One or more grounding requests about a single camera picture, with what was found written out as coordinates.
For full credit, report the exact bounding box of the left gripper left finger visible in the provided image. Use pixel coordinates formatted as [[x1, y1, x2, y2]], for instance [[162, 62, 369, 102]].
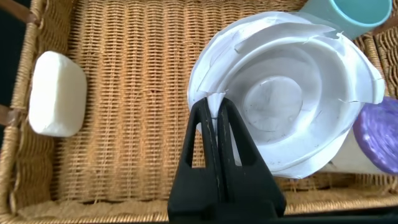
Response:
[[167, 97, 224, 224]]

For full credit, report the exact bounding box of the light blue mug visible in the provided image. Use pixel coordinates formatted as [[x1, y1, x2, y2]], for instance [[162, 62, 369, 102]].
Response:
[[300, 0, 393, 40]]

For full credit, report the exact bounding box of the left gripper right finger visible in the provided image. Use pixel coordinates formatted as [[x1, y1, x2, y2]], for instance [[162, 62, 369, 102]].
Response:
[[216, 97, 287, 224]]

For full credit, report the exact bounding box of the wicker basket holding mug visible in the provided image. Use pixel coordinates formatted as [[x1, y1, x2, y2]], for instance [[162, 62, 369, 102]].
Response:
[[0, 0, 398, 224]]

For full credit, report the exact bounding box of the purple topped bag roll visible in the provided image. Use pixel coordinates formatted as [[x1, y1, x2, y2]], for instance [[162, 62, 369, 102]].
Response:
[[320, 96, 398, 175]]

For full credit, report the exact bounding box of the white round lid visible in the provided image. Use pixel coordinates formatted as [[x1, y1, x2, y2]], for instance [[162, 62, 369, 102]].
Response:
[[187, 11, 386, 180]]

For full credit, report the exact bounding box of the white soap bar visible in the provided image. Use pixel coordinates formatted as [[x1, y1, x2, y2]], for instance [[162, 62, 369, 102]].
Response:
[[28, 50, 88, 138]]

